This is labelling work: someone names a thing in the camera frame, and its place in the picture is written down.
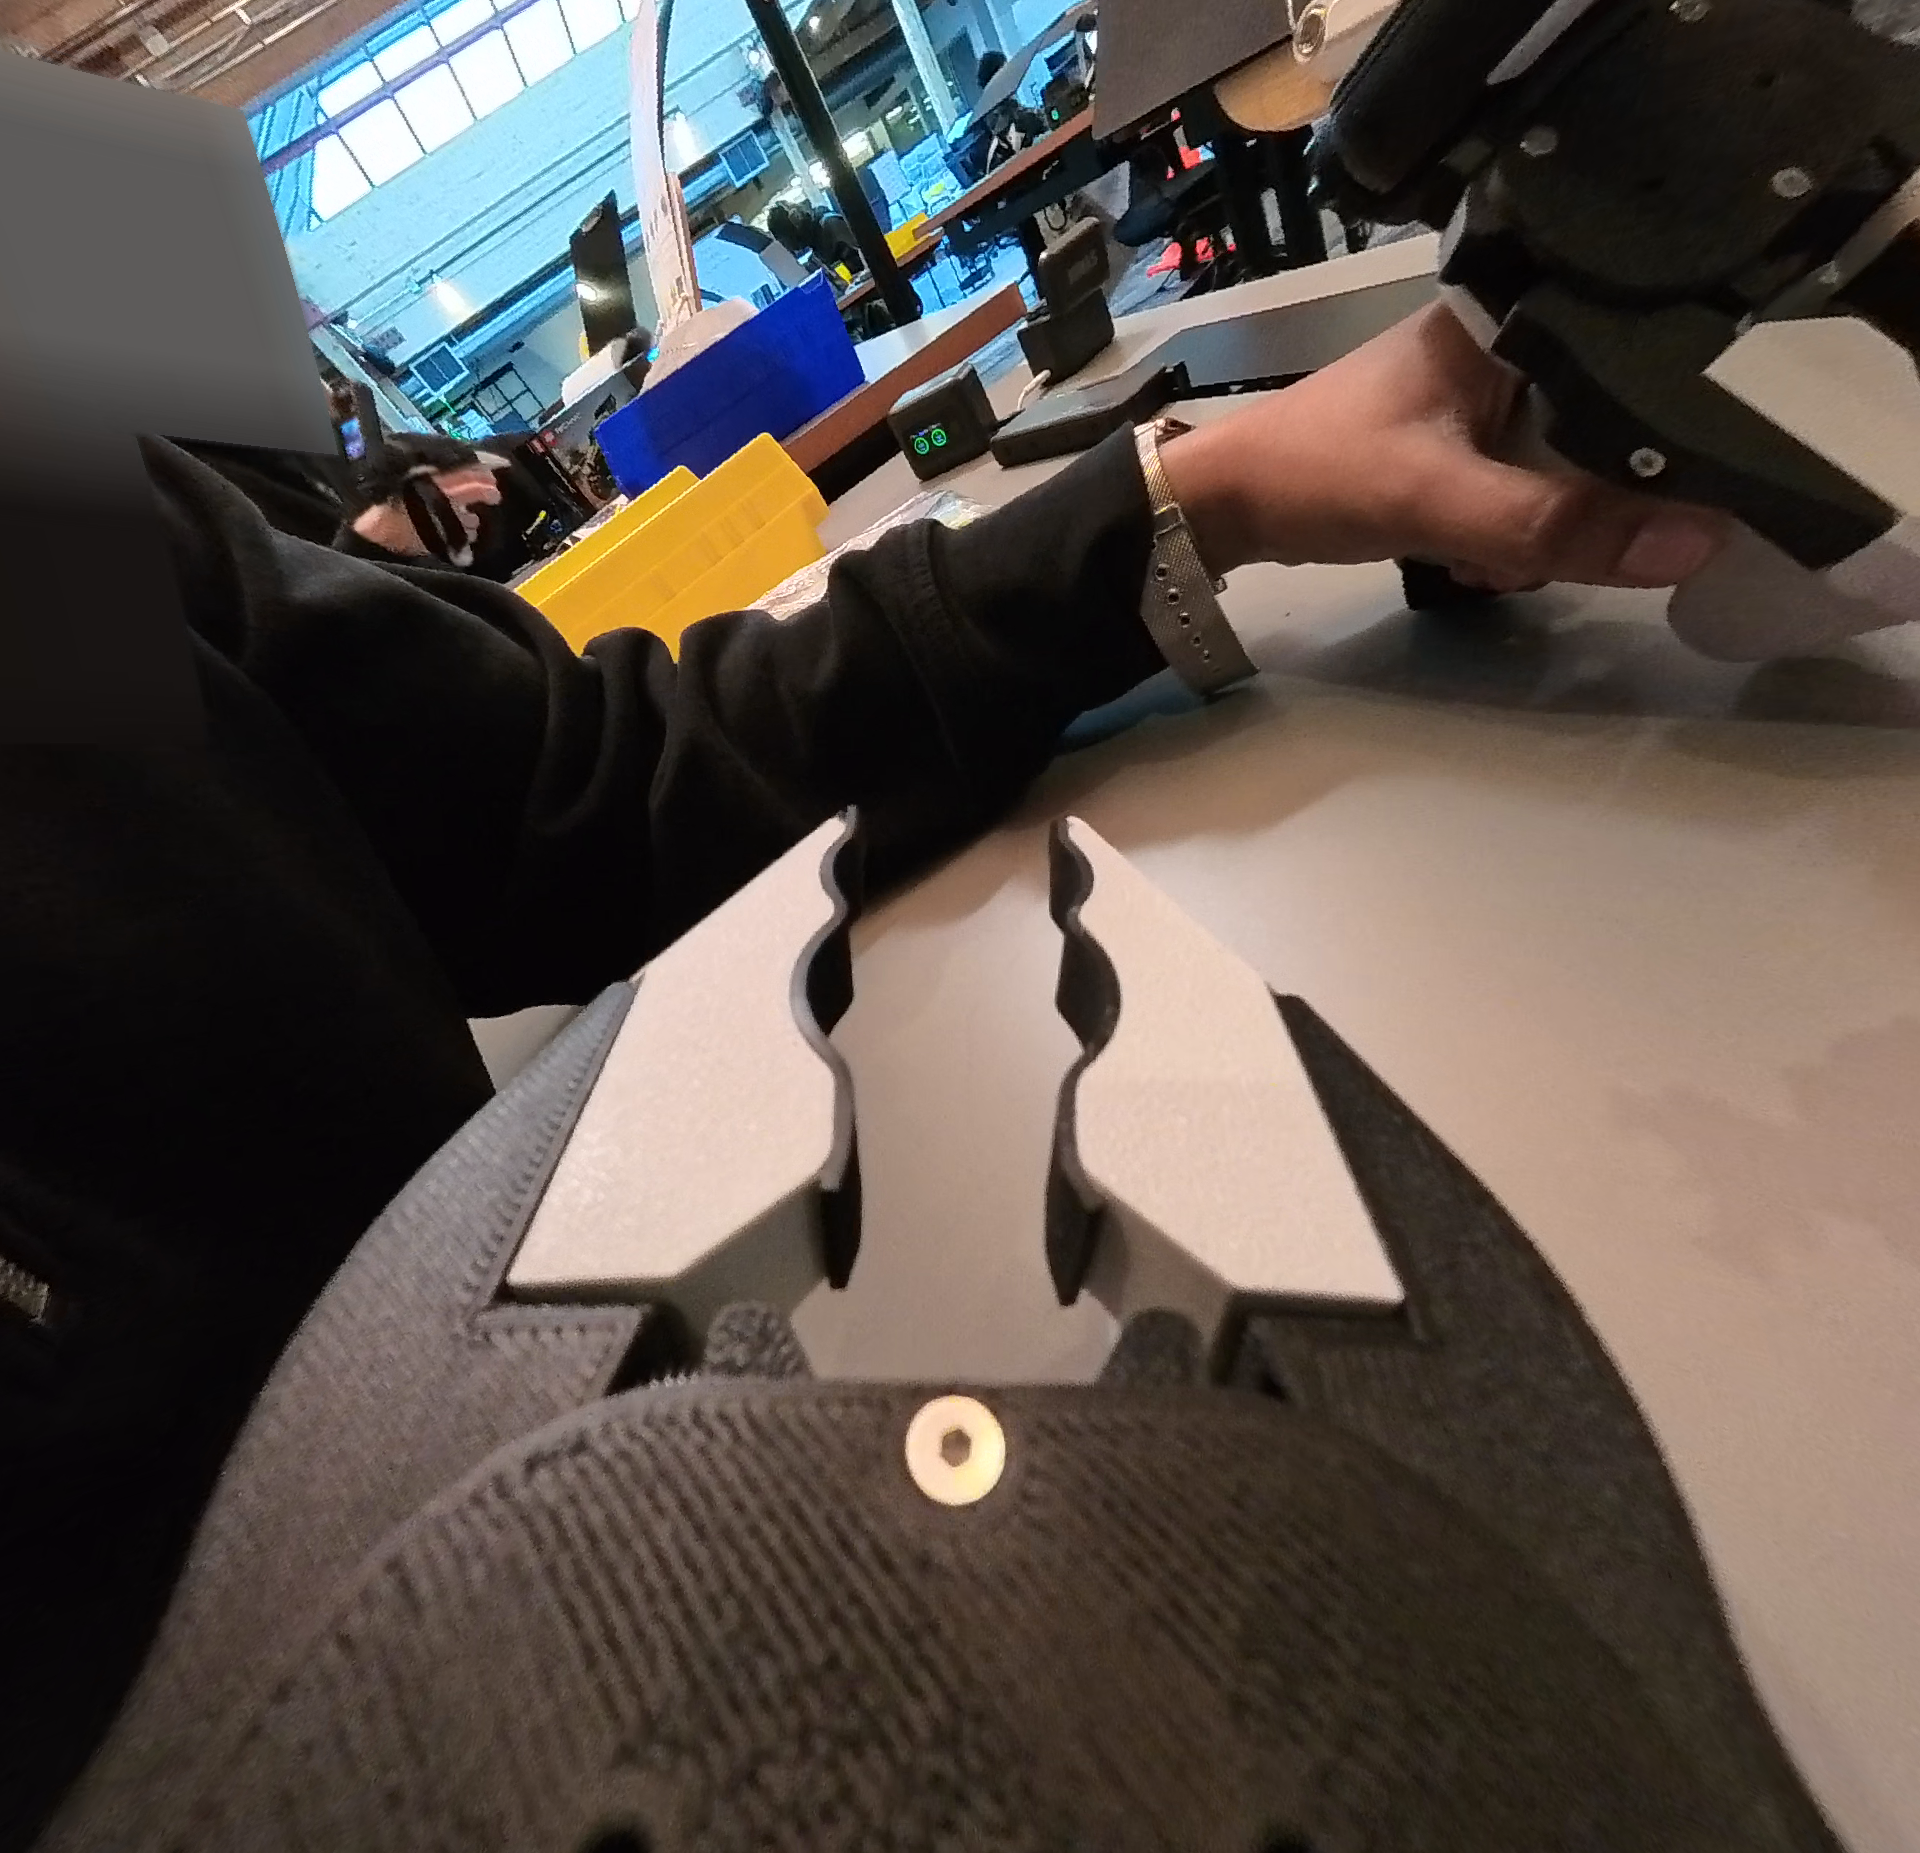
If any black power bank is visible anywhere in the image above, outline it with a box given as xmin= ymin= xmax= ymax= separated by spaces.
xmin=992 ymin=368 xmax=1187 ymax=471

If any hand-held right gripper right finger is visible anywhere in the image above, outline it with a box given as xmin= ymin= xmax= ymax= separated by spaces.
xmin=1046 ymin=814 xmax=1408 ymax=1353

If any person's black clothing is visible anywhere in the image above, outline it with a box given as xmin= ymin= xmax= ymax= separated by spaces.
xmin=0 ymin=435 xmax=647 ymax=1840

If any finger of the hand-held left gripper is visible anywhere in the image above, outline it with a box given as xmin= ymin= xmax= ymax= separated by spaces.
xmin=1706 ymin=315 xmax=1920 ymax=522
xmin=1739 ymin=173 xmax=1920 ymax=329

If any black charger cube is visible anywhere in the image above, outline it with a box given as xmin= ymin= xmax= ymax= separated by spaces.
xmin=887 ymin=364 xmax=999 ymax=482

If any black device box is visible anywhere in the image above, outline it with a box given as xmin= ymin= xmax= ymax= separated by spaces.
xmin=1017 ymin=214 xmax=1119 ymax=386

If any grey table with brown edge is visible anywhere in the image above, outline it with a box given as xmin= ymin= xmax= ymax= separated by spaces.
xmin=780 ymin=280 xmax=1038 ymax=479

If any white curved board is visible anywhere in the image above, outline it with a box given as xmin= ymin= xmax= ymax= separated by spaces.
xmin=623 ymin=0 xmax=710 ymax=346

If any black steel column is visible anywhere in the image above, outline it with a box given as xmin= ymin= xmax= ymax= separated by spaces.
xmin=713 ymin=0 xmax=926 ymax=329

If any silver mesh wristwatch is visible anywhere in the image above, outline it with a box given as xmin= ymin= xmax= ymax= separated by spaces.
xmin=1133 ymin=414 xmax=1262 ymax=700

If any person's left forearm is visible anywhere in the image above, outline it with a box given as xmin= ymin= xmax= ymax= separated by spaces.
xmin=142 ymin=429 xmax=1187 ymax=1015

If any yellow storage bin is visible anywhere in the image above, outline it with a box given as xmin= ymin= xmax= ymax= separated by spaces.
xmin=511 ymin=432 xmax=833 ymax=663

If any dark grey screen panel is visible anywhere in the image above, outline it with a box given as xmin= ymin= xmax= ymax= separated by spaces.
xmin=1093 ymin=0 xmax=1451 ymax=146

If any blue storage bin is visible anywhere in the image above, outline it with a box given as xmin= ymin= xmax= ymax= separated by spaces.
xmin=591 ymin=267 xmax=869 ymax=497

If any person's left hand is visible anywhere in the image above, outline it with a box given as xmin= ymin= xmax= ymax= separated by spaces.
xmin=1163 ymin=301 xmax=1729 ymax=597

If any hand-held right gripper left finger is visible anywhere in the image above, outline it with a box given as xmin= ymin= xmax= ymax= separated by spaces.
xmin=507 ymin=807 xmax=865 ymax=1337

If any clear bag of bricks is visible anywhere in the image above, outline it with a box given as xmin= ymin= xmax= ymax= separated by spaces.
xmin=780 ymin=485 xmax=984 ymax=603

